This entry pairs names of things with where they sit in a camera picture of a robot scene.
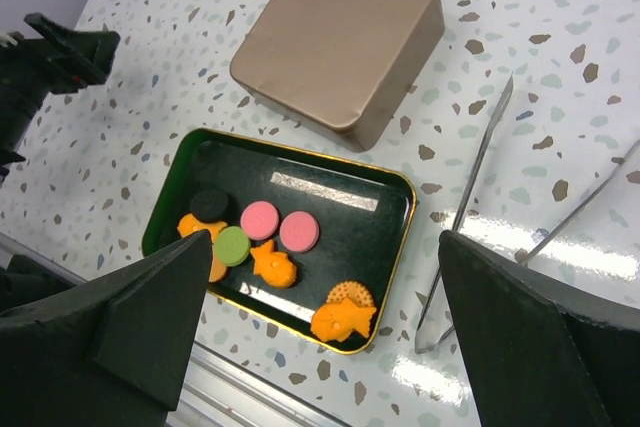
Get orange dotted cookie right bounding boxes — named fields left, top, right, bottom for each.
left=326, top=280, right=375, bottom=307

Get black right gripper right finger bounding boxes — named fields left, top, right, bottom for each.
left=438, top=231, right=639, bottom=426

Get plain orange round cookie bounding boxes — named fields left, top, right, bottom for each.
left=209, top=257, right=228, bottom=283

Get gold tin lid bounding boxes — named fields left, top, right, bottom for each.
left=230, top=0, right=445, bottom=149

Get pink sandwich cookie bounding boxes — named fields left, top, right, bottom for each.
left=279, top=211, right=320, bottom=253
left=240, top=200, right=280, bottom=241

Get orange fish cookie centre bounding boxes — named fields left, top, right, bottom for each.
left=250, top=239, right=297, bottom=289

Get gold cookie tin box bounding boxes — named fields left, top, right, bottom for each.
left=230, top=0, right=445, bottom=152

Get green sandwich cookie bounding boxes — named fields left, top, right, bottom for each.
left=214, top=226, right=251, bottom=267

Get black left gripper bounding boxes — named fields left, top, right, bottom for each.
left=1, top=13, right=120, bottom=180

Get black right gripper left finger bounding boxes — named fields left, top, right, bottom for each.
left=0, top=230, right=213, bottom=427

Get dark green gold-rimmed tray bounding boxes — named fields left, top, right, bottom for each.
left=141, top=128, right=417, bottom=341

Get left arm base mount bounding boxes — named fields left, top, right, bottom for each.
left=1, top=255, right=75, bottom=312

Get silver metal tongs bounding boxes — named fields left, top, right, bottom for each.
left=413, top=72, right=640, bottom=355

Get orange fish cookie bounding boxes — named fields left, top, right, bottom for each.
left=250, top=239, right=297, bottom=289
left=310, top=298, right=377, bottom=342
left=177, top=213, right=228, bottom=242

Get orange fish cookie left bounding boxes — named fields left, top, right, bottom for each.
left=177, top=213, right=228, bottom=242

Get aluminium table rail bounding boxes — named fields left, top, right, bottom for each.
left=0, top=231, right=346, bottom=427

